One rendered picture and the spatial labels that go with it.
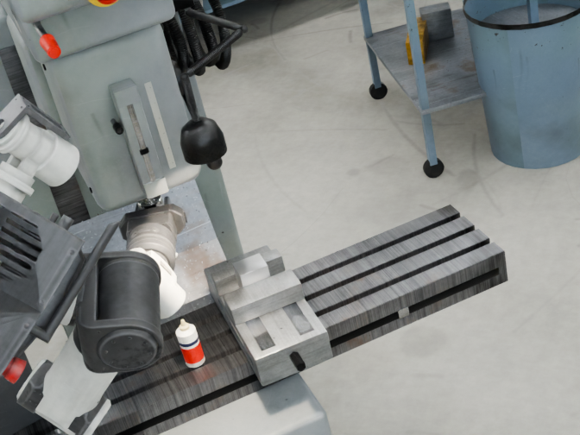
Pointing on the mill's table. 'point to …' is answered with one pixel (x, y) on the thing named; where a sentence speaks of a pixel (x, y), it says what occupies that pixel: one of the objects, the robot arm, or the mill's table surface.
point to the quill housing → (101, 168)
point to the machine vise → (271, 324)
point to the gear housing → (92, 25)
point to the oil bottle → (190, 344)
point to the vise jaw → (263, 297)
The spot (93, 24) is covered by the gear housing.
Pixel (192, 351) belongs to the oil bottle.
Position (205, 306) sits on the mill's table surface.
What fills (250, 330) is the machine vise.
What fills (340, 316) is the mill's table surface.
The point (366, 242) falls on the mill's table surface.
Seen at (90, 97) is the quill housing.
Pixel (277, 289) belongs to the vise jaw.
